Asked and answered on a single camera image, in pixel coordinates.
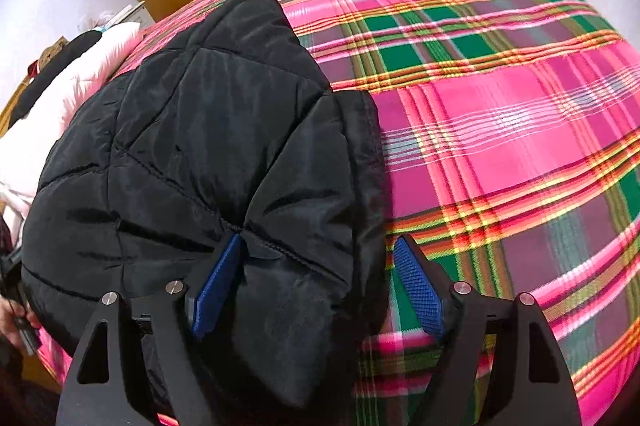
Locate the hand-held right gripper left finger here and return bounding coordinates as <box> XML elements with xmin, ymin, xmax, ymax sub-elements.
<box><xmin>56</xmin><ymin>233</ymin><xmax>246</xmax><ymax>426</ymax></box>

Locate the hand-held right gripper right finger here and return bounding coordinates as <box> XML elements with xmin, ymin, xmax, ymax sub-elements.
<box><xmin>392</xmin><ymin>233</ymin><xmax>583</xmax><ymax>426</ymax></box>

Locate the black padded jacket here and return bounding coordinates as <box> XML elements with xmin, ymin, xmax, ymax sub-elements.
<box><xmin>20</xmin><ymin>0</ymin><xmax>388</xmax><ymax>412</ymax></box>

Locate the person's left hand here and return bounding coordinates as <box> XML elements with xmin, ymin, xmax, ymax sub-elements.
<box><xmin>0</xmin><ymin>299</ymin><xmax>38</xmax><ymax>349</ymax></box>

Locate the person's dark clothing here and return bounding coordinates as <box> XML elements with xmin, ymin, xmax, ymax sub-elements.
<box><xmin>0</xmin><ymin>336</ymin><xmax>63</xmax><ymax>426</ymax></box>

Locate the wooden headboard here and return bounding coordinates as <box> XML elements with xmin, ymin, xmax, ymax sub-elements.
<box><xmin>0</xmin><ymin>74</ymin><xmax>31</xmax><ymax>142</ymax></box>

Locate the pale pink padded coat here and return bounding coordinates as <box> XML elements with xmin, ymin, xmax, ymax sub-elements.
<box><xmin>0</xmin><ymin>22</ymin><xmax>143</xmax><ymax>237</ymax></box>

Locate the pink plaid bed sheet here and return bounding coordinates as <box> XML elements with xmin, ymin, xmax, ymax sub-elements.
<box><xmin>35</xmin><ymin>0</ymin><xmax>640</xmax><ymax>426</ymax></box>

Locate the dark cloth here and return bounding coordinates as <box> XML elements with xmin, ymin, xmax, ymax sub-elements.
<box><xmin>10</xmin><ymin>29</ymin><xmax>103</xmax><ymax>124</ymax></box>

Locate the stack of books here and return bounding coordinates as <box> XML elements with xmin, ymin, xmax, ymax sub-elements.
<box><xmin>100</xmin><ymin>1</ymin><xmax>147</xmax><ymax>30</ymax></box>

